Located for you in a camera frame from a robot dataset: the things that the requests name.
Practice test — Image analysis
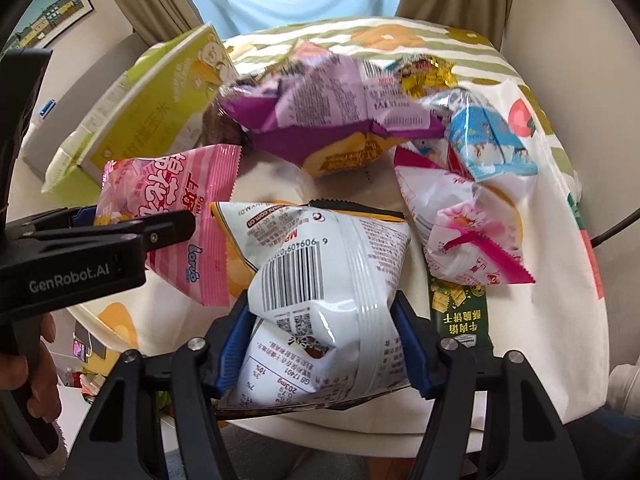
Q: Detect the brown snack packet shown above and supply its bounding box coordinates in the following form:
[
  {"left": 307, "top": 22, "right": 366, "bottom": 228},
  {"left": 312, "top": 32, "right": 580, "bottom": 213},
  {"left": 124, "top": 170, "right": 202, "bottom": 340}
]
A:
[{"left": 197, "top": 105, "right": 256, "bottom": 150}]

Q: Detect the pink striped snack packet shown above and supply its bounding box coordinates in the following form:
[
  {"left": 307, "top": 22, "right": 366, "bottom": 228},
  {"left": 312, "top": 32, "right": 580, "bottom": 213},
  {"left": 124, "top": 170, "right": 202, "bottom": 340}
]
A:
[{"left": 95, "top": 144, "right": 243, "bottom": 307}]

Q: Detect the purple snack packet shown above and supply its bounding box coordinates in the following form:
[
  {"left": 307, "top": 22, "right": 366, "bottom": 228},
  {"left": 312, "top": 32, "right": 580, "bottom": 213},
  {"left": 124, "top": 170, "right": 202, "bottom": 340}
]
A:
[{"left": 218, "top": 42, "right": 446, "bottom": 179}]

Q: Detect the green cardboard box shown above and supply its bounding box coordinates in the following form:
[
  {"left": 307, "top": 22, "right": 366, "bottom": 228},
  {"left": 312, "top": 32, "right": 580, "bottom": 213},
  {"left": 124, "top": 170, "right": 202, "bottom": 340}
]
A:
[{"left": 41, "top": 22, "right": 238, "bottom": 193}]

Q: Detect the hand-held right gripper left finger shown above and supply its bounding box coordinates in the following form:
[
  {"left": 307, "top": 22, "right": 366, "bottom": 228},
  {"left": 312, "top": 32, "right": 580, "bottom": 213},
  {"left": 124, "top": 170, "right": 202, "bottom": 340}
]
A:
[{"left": 65, "top": 290, "right": 262, "bottom": 480}]

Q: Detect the blue snack packet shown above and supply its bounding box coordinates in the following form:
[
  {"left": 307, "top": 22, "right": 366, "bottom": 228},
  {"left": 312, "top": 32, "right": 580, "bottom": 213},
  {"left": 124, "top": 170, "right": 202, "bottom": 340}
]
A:
[{"left": 395, "top": 87, "right": 540, "bottom": 183}]

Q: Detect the beige sofa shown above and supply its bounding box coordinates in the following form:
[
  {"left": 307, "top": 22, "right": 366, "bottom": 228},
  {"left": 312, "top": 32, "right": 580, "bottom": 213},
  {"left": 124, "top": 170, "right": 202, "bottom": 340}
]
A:
[{"left": 22, "top": 55, "right": 143, "bottom": 181}]

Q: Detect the white barcode snack packet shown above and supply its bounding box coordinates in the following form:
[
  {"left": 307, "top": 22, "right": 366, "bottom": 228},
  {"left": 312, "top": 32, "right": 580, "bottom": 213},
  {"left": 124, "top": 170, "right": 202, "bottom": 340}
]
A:
[{"left": 212, "top": 199, "right": 431, "bottom": 413}]

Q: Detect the white pink-edged snack packet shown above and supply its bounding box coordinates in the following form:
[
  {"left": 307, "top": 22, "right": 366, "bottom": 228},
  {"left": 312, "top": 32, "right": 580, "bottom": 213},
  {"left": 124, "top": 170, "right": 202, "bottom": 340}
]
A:
[{"left": 394, "top": 147, "right": 536, "bottom": 286}]

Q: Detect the green striped floral blanket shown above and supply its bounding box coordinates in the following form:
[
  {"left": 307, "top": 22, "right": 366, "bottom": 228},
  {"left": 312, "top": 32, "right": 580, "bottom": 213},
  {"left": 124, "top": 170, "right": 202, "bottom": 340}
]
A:
[{"left": 222, "top": 15, "right": 516, "bottom": 92}]

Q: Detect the dark green snack packet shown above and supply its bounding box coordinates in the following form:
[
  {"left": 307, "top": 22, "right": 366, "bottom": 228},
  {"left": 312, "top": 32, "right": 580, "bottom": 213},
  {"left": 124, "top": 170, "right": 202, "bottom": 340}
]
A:
[{"left": 429, "top": 275, "right": 493, "bottom": 356}]

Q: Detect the yellow foil snack packet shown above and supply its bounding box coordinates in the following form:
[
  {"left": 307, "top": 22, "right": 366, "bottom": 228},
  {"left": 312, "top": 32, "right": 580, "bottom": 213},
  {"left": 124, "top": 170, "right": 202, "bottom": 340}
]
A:
[{"left": 392, "top": 55, "right": 458, "bottom": 101}]

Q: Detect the black cable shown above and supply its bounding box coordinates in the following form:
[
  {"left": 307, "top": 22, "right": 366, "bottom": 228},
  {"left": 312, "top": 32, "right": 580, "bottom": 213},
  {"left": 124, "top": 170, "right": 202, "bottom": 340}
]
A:
[{"left": 590, "top": 210, "right": 640, "bottom": 249}]

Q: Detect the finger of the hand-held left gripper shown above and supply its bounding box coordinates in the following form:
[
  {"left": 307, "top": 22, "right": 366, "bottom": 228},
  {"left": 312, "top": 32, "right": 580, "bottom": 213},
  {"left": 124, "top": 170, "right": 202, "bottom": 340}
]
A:
[
  {"left": 6, "top": 206, "right": 99, "bottom": 232},
  {"left": 22, "top": 210, "right": 197, "bottom": 264}
]

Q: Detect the white fruit print cloth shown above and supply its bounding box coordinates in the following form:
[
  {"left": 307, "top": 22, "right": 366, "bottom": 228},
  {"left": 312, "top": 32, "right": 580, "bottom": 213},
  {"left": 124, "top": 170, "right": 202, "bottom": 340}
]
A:
[{"left": 65, "top": 75, "right": 608, "bottom": 421}]

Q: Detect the person's left hand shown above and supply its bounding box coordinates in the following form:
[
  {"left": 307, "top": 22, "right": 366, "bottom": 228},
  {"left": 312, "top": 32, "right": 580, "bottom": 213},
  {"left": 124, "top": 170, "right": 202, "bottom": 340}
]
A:
[{"left": 0, "top": 312, "right": 63, "bottom": 441}]

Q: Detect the framed wall poster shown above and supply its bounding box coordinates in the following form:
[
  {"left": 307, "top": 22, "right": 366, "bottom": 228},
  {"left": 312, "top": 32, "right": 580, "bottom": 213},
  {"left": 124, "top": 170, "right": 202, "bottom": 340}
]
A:
[{"left": 0, "top": 0, "right": 95, "bottom": 53}]

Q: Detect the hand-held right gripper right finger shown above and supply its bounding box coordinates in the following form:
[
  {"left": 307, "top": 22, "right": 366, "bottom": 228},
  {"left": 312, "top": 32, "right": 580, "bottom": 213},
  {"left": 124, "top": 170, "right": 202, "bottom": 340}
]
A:
[{"left": 390, "top": 290, "right": 586, "bottom": 480}]

